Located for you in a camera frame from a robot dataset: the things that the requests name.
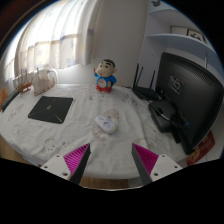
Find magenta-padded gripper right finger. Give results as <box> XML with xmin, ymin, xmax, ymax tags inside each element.
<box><xmin>131</xmin><ymin>142</ymin><xmax>184</xmax><ymax>186</ymax></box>

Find cartoon boy figurine clock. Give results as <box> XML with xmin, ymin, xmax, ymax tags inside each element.
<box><xmin>93</xmin><ymin>59</ymin><xmax>118</xmax><ymax>94</ymax></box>

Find white sheer printed curtain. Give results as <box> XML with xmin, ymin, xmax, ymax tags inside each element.
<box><xmin>3</xmin><ymin>0</ymin><xmax>101</xmax><ymax>84</ymax></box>

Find white cartoon-print tablecloth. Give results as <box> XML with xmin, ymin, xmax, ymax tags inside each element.
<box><xmin>0</xmin><ymin>83</ymin><xmax>201</xmax><ymax>181</ymax></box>

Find white cartoon-print computer mouse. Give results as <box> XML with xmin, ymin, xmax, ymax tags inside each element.
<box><xmin>94</xmin><ymin>114</ymin><xmax>120</xmax><ymax>135</ymax></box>

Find red printed packet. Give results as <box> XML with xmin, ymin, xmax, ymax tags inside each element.
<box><xmin>186</xmin><ymin>130</ymin><xmax>216</xmax><ymax>167</ymax></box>

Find orange wooden chair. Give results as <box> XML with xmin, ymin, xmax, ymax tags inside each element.
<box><xmin>0</xmin><ymin>87</ymin><xmax>8</xmax><ymax>108</ymax></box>

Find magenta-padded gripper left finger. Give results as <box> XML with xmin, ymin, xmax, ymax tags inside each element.
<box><xmin>40</xmin><ymin>143</ymin><xmax>92</xmax><ymax>186</ymax></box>

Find black mouse pad green lines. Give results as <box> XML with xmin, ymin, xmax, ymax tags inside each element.
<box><xmin>27</xmin><ymin>95</ymin><xmax>74</xmax><ymax>125</ymax></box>

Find framed calligraphy picture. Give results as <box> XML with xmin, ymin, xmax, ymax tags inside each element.
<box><xmin>186</xmin><ymin>28</ymin><xmax>206</xmax><ymax>43</ymax></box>

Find white wall shelf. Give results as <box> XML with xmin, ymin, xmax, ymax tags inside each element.
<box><xmin>146</xmin><ymin>0</ymin><xmax>218</xmax><ymax>68</ymax></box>

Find black computer monitor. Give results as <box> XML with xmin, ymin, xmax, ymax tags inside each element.
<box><xmin>148</xmin><ymin>51</ymin><xmax>224</xmax><ymax>156</ymax></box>

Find black router with antennas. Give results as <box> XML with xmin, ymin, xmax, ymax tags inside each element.
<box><xmin>132</xmin><ymin>63</ymin><xmax>162</xmax><ymax>102</ymax></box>

